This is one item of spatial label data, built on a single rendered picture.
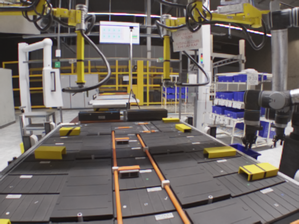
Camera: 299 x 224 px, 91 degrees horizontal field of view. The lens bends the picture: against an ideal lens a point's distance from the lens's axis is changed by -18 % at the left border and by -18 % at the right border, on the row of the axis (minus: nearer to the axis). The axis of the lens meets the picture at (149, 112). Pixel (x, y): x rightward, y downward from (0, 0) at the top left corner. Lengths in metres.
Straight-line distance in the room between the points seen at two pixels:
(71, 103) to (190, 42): 9.20
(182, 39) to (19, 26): 1.54
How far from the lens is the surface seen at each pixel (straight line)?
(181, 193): 0.63
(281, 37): 1.72
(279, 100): 1.15
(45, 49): 4.31
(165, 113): 1.89
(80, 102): 10.46
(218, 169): 0.83
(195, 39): 1.96
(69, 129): 1.37
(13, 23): 1.72
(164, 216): 0.55
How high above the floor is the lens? 1.37
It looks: 9 degrees down
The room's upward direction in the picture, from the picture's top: straight up
